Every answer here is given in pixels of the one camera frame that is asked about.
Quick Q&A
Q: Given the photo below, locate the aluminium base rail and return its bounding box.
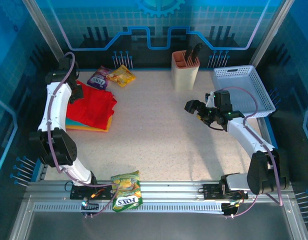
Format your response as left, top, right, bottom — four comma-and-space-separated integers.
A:
25, 179, 295, 202

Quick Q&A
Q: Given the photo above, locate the white slotted cable duct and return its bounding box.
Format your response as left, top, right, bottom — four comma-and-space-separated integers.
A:
33, 201, 225, 214

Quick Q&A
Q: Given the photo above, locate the large black-handled knife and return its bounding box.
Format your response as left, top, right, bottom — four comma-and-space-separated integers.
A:
191, 41, 203, 62

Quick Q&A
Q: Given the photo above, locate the yellow candy bag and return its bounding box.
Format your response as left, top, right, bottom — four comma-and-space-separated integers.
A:
106, 64, 137, 88

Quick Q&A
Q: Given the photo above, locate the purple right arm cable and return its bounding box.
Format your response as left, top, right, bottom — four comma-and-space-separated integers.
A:
218, 86, 284, 219

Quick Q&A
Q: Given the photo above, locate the small black-handled knife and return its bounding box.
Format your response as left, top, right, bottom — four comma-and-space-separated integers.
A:
184, 46, 194, 63

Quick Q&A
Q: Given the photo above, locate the white perforated plastic basket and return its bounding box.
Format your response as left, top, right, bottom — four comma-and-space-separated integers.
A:
210, 64, 277, 118

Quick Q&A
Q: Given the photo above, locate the red t-shirt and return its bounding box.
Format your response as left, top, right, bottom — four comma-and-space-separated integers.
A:
66, 80, 118, 130

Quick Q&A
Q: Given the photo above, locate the purple Fox's candy bag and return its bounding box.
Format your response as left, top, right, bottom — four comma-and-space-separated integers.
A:
86, 65, 114, 90

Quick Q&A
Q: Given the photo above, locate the aluminium frame post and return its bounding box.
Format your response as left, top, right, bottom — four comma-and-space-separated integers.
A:
21, 0, 74, 78
248, 0, 296, 67

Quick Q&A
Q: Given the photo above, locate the beige knife block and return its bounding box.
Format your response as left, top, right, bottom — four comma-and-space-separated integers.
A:
171, 50, 201, 92

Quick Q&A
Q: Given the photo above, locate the folded teal t-shirt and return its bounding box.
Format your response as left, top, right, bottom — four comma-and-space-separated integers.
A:
65, 116, 90, 128

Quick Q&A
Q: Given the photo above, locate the green Fox's candy bag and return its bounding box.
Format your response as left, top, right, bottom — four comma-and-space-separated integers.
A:
110, 170, 144, 213

